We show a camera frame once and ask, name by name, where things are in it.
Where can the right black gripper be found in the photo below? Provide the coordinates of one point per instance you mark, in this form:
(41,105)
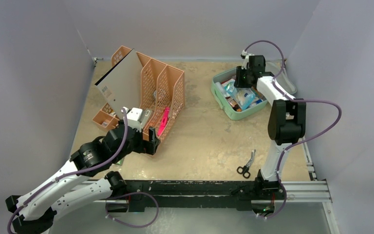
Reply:
(239,82)

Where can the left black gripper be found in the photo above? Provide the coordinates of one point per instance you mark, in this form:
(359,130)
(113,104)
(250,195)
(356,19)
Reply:
(147,146)

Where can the blue wipes packet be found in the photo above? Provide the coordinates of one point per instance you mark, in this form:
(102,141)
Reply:
(243,96)

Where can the mint green storage case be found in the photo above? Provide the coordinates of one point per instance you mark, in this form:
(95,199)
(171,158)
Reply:
(271,66)

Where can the small white plastic bottle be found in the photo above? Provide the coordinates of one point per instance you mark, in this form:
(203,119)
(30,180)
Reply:
(220,88)

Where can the brown bottle orange cap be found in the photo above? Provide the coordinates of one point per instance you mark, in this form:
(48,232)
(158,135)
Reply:
(234,105)

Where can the black handled scissors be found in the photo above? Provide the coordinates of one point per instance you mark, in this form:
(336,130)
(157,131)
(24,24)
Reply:
(244,170)

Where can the green orange dressing packet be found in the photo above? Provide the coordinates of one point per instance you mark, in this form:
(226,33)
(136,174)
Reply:
(260,97)

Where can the white gauze pad packet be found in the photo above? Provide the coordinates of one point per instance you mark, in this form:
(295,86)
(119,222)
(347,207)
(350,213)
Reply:
(227,84)

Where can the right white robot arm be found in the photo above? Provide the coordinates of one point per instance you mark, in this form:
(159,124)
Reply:
(287,119)

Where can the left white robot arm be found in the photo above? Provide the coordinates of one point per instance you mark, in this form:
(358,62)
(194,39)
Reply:
(36,211)

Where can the pink marker pen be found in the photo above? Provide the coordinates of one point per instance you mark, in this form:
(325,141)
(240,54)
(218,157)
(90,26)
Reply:
(163,121)

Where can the grey folder board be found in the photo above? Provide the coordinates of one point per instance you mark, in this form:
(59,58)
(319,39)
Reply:
(120,86)

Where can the pink plastic desk organizer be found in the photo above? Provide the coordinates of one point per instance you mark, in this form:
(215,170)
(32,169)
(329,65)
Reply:
(161,86)

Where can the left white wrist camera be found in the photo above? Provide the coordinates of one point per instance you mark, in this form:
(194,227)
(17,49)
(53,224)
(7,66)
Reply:
(134,117)

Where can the black table front rail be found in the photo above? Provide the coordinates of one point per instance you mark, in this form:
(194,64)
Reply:
(239,195)

